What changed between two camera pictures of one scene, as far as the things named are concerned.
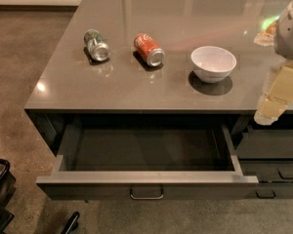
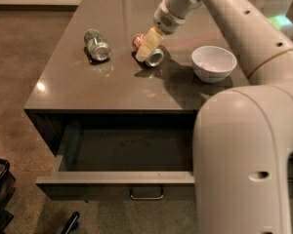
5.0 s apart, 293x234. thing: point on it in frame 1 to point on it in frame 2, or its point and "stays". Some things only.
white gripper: x=290 y=34 to x=168 y=19
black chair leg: x=72 y=223 stays
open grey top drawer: x=146 y=162 stays
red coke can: x=147 y=49 stays
